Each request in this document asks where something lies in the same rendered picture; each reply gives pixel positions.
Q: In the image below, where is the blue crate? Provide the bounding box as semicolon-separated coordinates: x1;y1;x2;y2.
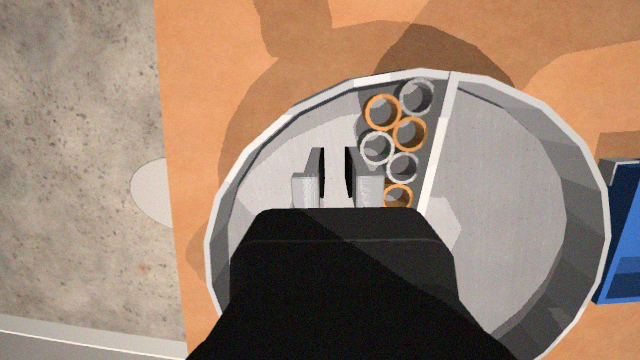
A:
591;157;640;305

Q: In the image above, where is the grey metal bushing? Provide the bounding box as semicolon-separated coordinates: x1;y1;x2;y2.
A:
381;147;420;184
357;128;395;165
393;78;436;116

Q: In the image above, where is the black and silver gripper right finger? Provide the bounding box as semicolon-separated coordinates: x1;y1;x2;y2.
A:
345;146;385;207

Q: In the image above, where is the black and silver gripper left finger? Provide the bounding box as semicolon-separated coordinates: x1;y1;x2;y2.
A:
291;147;325;208

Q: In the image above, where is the bronze bushing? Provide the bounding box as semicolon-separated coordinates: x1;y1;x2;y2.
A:
387;114;428;152
383;177;413;208
362;94;402;131

